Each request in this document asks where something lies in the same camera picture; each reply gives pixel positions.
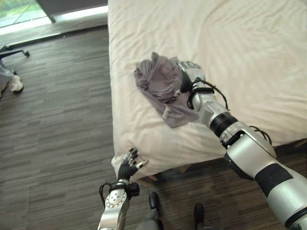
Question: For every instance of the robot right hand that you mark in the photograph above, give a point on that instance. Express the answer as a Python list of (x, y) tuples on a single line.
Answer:
[(197, 73)]

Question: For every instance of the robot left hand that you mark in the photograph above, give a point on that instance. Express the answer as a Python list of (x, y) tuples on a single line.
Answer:
[(125, 169)]

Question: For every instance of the grey garment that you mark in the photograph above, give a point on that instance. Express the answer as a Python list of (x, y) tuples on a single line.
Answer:
[(160, 81)]

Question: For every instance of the robot left arm silver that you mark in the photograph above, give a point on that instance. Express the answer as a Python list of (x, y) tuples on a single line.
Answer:
[(115, 203)]

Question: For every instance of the robot right arm silver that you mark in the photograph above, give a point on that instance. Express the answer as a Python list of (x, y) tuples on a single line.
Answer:
[(251, 148)]

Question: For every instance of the bed with white sheet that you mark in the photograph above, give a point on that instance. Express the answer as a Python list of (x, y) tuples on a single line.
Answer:
[(239, 60)]

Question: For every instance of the robot left foot dark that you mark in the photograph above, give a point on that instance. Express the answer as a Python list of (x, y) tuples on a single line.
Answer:
[(154, 200)]

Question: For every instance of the robot foot dark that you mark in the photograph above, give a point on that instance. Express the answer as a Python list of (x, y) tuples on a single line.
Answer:
[(198, 213), (154, 200)]

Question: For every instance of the robot right foot dark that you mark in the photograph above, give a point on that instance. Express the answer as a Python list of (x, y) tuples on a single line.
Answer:
[(198, 213)]

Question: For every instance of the person's white shoe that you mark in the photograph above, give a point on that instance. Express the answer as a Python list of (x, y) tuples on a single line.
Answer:
[(15, 84)]

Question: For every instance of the black office chair base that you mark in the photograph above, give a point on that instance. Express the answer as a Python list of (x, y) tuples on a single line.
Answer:
[(14, 51)]

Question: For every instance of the window glass pane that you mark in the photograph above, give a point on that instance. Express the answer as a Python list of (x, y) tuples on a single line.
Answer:
[(19, 10)]

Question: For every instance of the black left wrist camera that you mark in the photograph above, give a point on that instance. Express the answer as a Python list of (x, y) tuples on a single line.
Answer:
[(134, 188)]

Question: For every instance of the wooden bed frame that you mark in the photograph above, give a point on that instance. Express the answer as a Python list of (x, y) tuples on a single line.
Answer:
[(149, 177)]

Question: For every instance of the dark window frame panel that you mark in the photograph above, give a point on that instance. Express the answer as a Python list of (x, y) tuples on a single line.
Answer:
[(72, 6)]

